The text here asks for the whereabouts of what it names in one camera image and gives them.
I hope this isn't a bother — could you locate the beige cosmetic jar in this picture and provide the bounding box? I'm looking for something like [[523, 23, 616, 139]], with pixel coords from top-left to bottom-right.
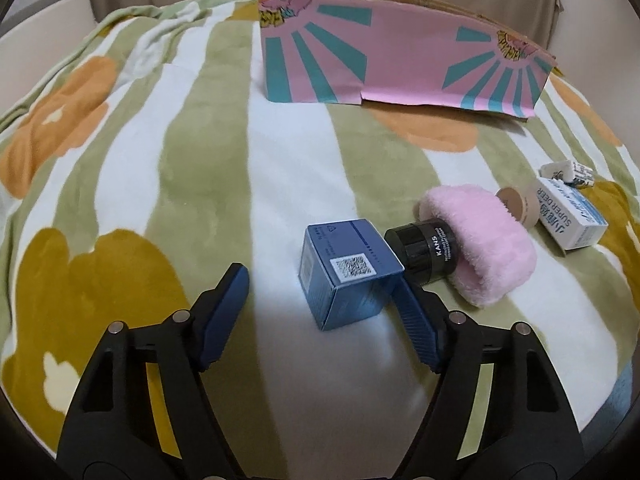
[[496, 186, 540, 230]]

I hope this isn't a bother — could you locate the white black patterned box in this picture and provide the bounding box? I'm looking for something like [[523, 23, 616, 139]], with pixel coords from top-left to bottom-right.
[[539, 159, 596, 188]]

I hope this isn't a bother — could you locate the pink cardboard box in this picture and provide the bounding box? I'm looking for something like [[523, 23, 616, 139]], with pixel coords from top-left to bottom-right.
[[258, 0, 556, 118]]

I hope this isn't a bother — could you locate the pink fluffy headband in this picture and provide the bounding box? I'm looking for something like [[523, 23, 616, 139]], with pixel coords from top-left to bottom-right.
[[418, 184, 537, 308]]

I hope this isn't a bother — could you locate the blue cosmetic box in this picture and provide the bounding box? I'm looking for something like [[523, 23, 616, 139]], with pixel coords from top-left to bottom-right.
[[298, 219, 404, 330]]

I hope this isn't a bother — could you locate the white padded headboard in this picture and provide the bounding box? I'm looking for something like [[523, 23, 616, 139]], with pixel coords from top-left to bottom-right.
[[0, 0, 96, 112]]

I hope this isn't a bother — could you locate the green striped floral blanket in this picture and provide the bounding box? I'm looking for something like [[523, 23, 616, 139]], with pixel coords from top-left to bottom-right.
[[1, 0, 639, 479]]

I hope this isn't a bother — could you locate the black KANS jar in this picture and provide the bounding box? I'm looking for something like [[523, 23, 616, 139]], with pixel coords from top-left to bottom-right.
[[384, 219, 460, 286]]

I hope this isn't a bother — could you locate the white blue medicine box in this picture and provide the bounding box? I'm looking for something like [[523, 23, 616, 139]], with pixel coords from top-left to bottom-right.
[[534, 178, 608, 252]]

